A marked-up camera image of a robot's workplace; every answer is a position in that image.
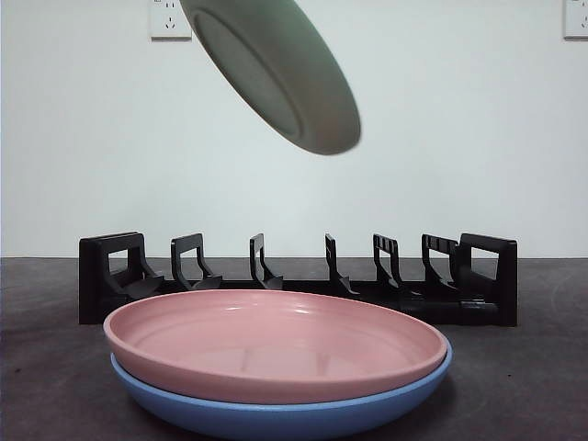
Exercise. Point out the green plate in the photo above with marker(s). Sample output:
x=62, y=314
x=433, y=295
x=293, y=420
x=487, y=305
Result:
x=275, y=69

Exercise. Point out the pink plate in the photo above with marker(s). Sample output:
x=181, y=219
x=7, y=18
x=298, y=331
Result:
x=275, y=376

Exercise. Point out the blue plate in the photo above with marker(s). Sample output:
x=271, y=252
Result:
x=275, y=418

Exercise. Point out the black plastic dish rack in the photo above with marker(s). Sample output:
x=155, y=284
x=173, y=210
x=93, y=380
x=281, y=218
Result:
x=505, y=275

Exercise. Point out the white wall socket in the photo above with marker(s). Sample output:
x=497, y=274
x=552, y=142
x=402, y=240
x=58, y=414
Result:
x=165, y=23
x=576, y=18

